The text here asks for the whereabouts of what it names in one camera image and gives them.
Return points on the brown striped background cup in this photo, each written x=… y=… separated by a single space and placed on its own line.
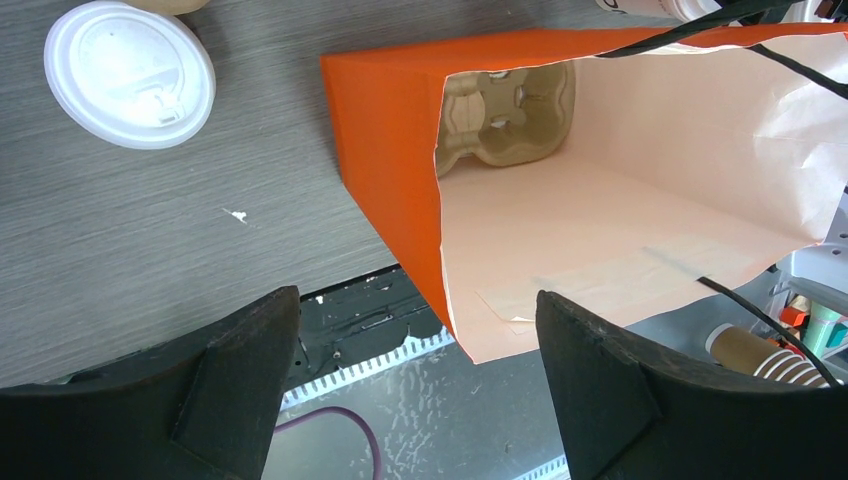
x=741 y=351

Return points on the brown pulp cup carrier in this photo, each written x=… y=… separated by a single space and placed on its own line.
x=168 y=7

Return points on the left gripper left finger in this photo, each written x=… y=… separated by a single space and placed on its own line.
x=201 y=406

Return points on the orange paper bag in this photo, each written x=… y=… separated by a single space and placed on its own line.
x=692 y=152

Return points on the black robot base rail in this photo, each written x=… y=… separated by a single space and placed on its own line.
x=358 y=328

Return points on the white paper coffee cup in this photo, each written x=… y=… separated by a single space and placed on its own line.
x=683 y=10

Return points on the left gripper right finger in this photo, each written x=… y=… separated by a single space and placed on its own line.
x=630 y=408

